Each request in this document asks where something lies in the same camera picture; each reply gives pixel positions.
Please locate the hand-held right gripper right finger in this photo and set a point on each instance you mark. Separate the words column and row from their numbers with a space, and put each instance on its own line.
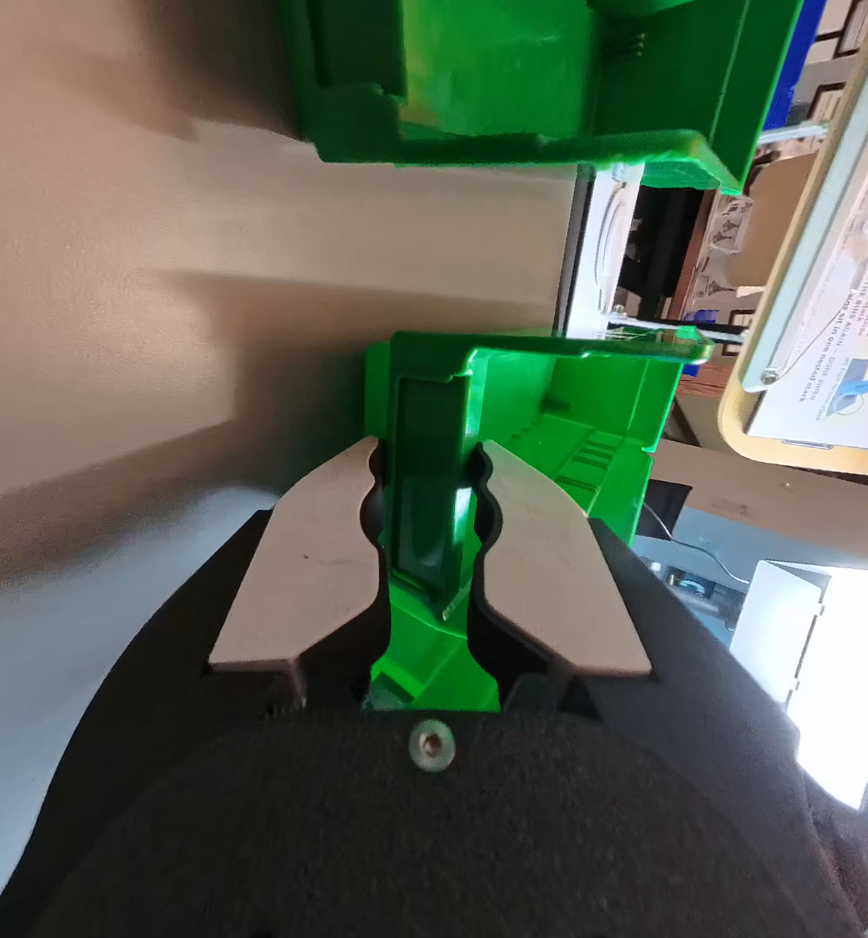
column 558, row 586

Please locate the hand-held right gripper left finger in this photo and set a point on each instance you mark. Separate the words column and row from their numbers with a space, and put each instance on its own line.
column 302, row 579

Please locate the grey tape strip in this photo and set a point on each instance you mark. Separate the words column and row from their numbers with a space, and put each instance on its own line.
column 572, row 256

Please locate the grey desk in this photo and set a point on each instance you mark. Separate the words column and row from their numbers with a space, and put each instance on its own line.
column 148, row 293

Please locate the clear acrylic sign holder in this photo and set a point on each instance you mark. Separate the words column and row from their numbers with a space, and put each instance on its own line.
column 727, row 234

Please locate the white stand base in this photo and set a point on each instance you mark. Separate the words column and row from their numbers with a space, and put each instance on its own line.
column 610, row 242

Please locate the wooden display board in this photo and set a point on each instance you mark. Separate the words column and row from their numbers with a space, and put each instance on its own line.
column 808, row 458

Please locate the printed instruction sheet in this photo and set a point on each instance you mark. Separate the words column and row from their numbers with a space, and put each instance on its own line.
column 866, row 308

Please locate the green plastic storage bin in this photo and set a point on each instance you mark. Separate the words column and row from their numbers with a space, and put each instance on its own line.
column 595, row 410
column 492, row 66

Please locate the white stand pole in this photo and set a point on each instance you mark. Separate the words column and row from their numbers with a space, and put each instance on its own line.
column 661, row 324

